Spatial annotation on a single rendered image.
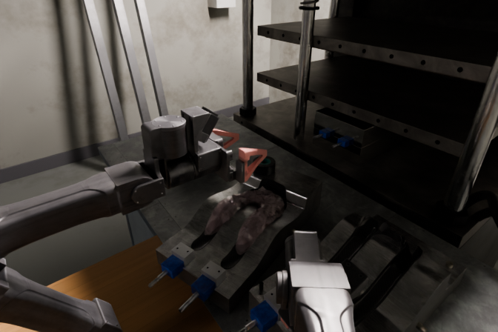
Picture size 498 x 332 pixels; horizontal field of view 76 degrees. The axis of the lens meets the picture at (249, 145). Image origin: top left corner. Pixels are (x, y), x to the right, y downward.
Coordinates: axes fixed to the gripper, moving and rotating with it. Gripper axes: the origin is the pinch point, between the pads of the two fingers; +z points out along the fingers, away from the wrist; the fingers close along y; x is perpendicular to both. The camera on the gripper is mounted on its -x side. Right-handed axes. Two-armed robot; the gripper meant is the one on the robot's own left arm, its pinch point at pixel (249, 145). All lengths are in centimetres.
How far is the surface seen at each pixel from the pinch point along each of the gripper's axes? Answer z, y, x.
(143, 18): 60, 211, -5
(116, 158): -7, 86, 40
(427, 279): 23.8, -33.8, 26.2
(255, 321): -10.5, -16.4, 30.4
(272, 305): -6.2, -16.6, 28.8
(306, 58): 71, 50, -1
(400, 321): 13.6, -34.3, 30.9
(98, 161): 12, 238, 119
